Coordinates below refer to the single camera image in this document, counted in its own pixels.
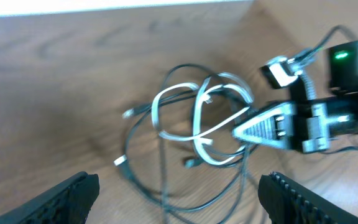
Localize white USB cable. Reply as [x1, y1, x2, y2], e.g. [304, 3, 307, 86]
[150, 72, 255, 166]

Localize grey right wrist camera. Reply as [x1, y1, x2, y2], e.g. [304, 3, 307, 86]
[260, 55, 298, 89]

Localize black right camera cable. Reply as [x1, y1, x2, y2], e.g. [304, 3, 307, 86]
[293, 24, 357, 63]

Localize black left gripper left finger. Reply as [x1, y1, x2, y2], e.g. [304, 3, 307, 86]
[0, 171, 100, 224]

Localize black USB cable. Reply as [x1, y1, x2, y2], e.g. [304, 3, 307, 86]
[113, 63, 260, 224]

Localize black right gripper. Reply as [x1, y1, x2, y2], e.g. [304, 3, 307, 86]
[232, 75, 358, 153]

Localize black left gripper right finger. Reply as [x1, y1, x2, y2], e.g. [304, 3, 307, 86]
[258, 172, 358, 224]

